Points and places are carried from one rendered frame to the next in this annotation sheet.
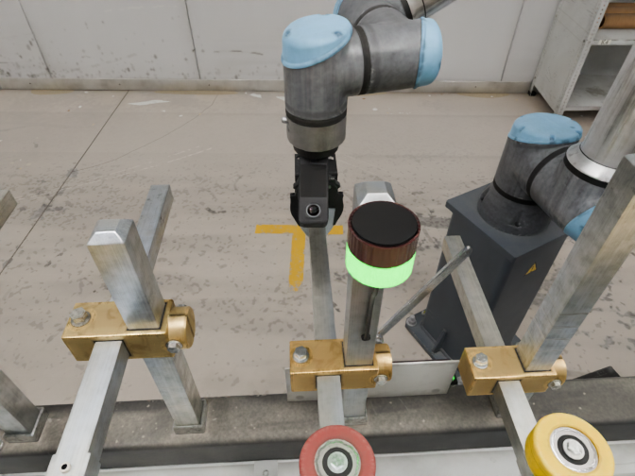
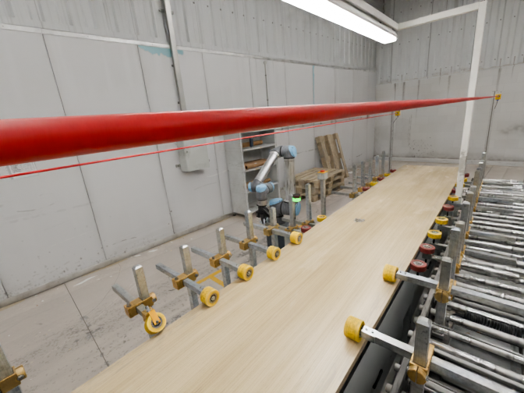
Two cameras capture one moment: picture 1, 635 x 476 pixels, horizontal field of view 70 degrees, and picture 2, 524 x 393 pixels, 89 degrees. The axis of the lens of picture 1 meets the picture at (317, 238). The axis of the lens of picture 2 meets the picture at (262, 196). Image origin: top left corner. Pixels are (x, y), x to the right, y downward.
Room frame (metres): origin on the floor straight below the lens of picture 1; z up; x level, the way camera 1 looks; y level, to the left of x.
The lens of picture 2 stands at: (-0.95, 1.54, 1.75)
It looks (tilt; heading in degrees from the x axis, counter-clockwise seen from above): 16 degrees down; 315
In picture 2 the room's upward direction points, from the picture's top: 5 degrees counter-clockwise
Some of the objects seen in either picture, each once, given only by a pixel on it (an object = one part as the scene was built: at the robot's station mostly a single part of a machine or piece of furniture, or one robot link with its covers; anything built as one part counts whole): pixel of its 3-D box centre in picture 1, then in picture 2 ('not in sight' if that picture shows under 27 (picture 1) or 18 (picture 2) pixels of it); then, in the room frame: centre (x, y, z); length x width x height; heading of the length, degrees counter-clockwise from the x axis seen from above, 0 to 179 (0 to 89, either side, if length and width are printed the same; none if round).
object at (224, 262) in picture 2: not in sight; (216, 258); (0.30, 0.74, 0.95); 0.50 x 0.04 x 0.04; 3
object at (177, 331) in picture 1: (133, 330); (271, 229); (0.31, 0.22, 0.95); 0.14 x 0.06 x 0.05; 93
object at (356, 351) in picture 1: (358, 337); (292, 221); (0.33, -0.05, 0.91); 0.04 x 0.04 x 0.48; 3
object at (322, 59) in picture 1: (317, 70); (261, 192); (0.60, 0.00, 1.14); 0.10 x 0.09 x 0.12; 105
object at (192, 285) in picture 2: not in sight; (181, 278); (0.29, 0.99, 0.95); 0.50 x 0.04 x 0.04; 3
